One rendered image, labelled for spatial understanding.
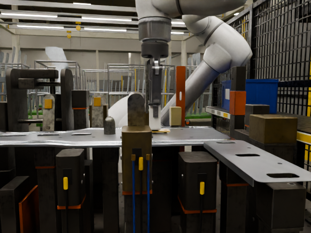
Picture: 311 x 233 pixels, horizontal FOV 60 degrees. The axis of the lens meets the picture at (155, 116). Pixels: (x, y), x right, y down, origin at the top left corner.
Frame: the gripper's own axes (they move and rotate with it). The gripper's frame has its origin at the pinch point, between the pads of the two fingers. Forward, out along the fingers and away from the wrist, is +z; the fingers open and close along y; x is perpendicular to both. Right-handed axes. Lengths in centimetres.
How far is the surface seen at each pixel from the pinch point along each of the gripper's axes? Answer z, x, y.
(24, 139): 4.6, 32.9, -7.0
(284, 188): 5.8, -14.7, -40.4
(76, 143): 4.9, 19.6, -10.7
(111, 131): 3.6, 12.1, -1.5
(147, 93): -6.2, 1.3, 13.6
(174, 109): -1.1, -7.4, 10.7
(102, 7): -228, 81, 707
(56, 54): -90, 189, 625
